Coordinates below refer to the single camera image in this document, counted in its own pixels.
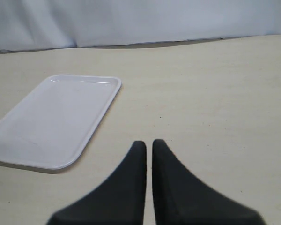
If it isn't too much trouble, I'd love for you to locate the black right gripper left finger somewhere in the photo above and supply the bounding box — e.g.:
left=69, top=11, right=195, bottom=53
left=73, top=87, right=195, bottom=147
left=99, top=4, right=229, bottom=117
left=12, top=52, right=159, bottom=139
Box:
left=47, top=141, right=147, bottom=225

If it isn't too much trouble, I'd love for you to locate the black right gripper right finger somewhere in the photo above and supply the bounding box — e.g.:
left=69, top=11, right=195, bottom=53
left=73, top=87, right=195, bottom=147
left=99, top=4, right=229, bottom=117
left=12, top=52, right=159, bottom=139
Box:
left=152, top=139, right=265, bottom=225

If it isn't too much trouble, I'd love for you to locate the white plastic tray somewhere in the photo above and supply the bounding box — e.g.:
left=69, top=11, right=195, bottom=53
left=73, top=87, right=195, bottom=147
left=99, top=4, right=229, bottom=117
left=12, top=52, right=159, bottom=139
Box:
left=0, top=75, right=122, bottom=170

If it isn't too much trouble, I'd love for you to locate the light blue backdrop curtain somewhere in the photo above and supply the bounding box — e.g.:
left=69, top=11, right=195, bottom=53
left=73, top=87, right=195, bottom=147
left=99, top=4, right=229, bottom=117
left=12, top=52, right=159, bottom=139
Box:
left=0, top=0, right=281, bottom=52

